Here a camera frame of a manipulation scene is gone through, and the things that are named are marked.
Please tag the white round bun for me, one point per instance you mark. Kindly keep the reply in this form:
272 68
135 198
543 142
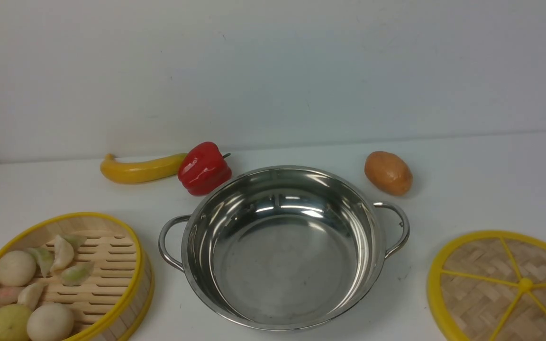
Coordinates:
17 268
50 322

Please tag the stainless steel two-handled pot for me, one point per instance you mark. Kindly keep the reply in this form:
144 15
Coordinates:
283 248

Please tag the cream dumpling centre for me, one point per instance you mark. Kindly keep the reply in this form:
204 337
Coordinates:
63 254

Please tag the green dumpling top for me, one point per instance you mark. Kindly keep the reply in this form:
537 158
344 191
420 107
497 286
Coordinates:
76 241

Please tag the yellow banana-shaped squash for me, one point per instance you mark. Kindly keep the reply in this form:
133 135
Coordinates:
141 172

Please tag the woven bamboo lid yellow frame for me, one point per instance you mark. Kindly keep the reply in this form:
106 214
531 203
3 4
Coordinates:
490 286

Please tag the green dumpling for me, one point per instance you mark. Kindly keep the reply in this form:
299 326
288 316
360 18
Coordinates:
76 241
77 274
44 259

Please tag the brown potato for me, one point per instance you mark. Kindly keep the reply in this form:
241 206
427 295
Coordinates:
389 173

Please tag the green dumpling left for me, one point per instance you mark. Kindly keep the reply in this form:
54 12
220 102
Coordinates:
44 259

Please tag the pink bun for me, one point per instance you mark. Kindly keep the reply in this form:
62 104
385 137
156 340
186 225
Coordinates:
9 295

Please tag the red bell pepper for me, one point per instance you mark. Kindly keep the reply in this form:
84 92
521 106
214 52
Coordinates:
204 169

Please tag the white round bun front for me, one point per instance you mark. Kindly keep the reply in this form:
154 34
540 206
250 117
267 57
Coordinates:
50 322

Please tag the cream dumpling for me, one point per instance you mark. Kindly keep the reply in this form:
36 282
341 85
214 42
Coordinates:
63 254
31 295

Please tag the yellow-green round bun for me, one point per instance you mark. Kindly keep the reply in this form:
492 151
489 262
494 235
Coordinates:
13 322

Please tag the green dumpling lower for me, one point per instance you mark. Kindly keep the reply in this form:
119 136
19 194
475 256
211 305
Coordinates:
77 274

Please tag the bamboo steamer basket yellow rim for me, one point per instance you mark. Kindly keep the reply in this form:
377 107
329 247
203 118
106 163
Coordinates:
111 304

